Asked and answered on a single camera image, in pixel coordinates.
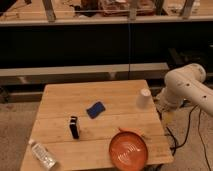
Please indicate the wooden table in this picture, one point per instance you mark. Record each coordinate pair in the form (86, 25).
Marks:
(90, 151)

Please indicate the black equipment box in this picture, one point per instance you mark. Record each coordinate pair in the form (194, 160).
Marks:
(181, 57)

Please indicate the white paper cup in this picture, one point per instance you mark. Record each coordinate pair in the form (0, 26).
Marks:
(143, 98)

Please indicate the blue sponge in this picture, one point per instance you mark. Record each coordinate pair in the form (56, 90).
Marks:
(95, 110)

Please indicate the long wooden shelf bench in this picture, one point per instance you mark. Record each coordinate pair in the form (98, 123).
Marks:
(82, 69)

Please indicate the yellowish gripper tool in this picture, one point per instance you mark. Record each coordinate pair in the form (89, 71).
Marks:
(166, 117)

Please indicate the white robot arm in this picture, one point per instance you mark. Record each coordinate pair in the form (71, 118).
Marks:
(184, 83)

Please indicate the clear plastic water bottle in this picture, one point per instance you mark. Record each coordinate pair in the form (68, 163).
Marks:
(42, 155)

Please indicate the orange plate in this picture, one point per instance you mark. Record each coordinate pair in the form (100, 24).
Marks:
(128, 151)

